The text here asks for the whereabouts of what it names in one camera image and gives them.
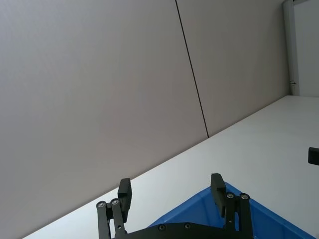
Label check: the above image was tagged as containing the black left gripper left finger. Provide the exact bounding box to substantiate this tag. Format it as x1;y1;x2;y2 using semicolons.
96;178;133;239

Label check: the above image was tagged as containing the small black box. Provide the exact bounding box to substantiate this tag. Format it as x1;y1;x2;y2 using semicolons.
308;146;319;165

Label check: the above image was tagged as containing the blue plastic bin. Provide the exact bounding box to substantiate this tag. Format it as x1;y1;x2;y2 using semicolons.
148;181;317;239

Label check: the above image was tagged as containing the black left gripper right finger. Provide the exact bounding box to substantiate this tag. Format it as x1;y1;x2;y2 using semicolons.
210;173;253;233

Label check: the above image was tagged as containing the white door frame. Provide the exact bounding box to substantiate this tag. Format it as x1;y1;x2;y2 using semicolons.
282;0;319;97

